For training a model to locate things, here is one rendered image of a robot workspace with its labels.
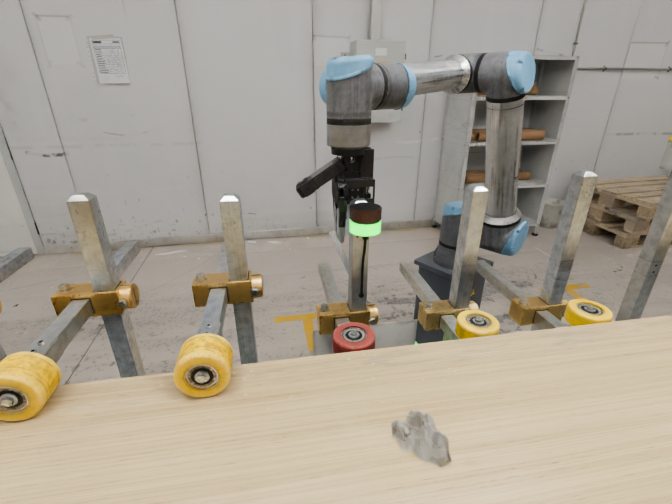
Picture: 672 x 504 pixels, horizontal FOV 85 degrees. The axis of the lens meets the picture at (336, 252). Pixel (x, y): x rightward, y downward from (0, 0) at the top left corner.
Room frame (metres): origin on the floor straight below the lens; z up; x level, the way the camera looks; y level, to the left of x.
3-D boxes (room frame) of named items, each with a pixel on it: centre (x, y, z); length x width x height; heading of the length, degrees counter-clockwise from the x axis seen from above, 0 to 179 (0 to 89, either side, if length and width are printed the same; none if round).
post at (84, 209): (0.63, 0.44, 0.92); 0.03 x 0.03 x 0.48; 10
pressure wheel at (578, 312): (0.65, -0.53, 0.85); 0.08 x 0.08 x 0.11
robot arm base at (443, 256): (1.52, -0.54, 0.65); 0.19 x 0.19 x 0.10
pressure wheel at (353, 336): (0.56, -0.03, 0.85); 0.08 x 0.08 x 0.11
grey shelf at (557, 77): (3.46, -1.48, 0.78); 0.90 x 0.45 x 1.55; 101
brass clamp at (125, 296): (0.62, 0.47, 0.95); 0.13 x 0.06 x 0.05; 100
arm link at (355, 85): (0.79, -0.03, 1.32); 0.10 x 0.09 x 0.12; 134
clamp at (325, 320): (0.70, -0.03, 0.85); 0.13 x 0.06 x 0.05; 100
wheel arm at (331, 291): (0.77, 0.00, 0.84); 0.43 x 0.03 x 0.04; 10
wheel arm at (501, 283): (0.84, -0.49, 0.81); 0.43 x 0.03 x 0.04; 10
